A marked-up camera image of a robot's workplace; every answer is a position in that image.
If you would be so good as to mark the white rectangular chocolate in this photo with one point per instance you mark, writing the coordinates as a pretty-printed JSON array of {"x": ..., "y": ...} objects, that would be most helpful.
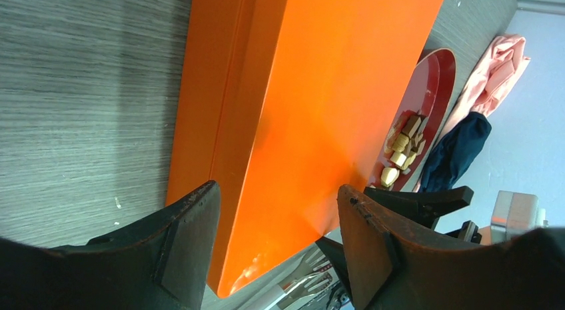
[{"x": 398, "y": 159}]

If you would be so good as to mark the white round chocolate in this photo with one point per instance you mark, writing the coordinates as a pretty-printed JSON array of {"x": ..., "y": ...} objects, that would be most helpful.
[{"x": 388, "y": 176}]

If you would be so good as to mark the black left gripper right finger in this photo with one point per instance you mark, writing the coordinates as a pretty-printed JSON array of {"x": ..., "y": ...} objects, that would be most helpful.
[{"x": 395, "y": 263}]

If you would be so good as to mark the round red lacquer tray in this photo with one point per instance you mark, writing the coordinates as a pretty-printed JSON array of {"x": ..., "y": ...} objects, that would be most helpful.
[{"x": 419, "y": 116}]

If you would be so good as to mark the navy blue cloth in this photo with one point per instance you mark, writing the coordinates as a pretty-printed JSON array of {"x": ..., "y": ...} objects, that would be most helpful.
[{"x": 454, "y": 153}]

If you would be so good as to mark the salmon pink cloth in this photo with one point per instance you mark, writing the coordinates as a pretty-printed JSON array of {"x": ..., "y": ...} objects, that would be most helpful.
[{"x": 492, "y": 79}]

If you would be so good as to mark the silver metal tongs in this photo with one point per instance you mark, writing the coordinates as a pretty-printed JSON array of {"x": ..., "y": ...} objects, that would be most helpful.
[{"x": 310, "y": 277}]

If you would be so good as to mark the orange chocolate box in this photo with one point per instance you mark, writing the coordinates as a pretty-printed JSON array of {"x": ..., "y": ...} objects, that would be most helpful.
[{"x": 209, "y": 47}]

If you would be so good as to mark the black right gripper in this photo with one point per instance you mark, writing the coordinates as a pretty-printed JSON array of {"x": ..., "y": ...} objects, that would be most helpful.
[{"x": 514, "y": 214}]

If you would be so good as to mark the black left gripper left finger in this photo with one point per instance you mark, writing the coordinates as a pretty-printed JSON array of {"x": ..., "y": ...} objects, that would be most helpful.
[{"x": 158, "y": 262}]

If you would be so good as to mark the orange box lid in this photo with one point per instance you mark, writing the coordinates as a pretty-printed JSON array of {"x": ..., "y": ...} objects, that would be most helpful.
[{"x": 307, "y": 110}]

